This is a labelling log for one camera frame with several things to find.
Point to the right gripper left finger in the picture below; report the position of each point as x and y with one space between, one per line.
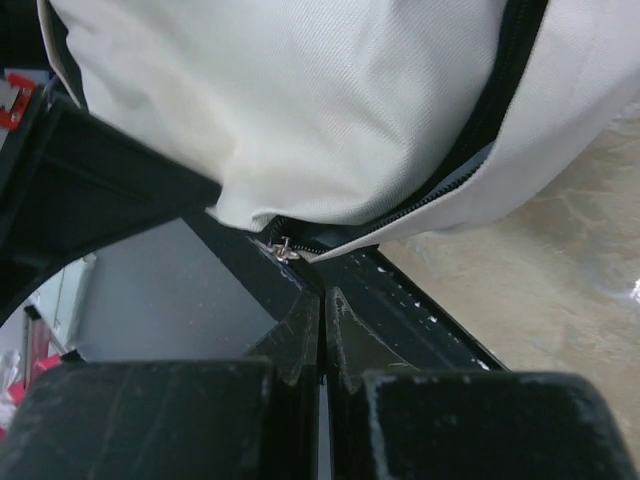
253 417

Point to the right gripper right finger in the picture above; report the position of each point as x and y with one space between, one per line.
390 420

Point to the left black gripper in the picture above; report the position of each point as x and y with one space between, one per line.
71 185

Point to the beige canvas backpack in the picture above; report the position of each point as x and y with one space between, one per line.
343 124

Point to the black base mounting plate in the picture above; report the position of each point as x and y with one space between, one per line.
382 297

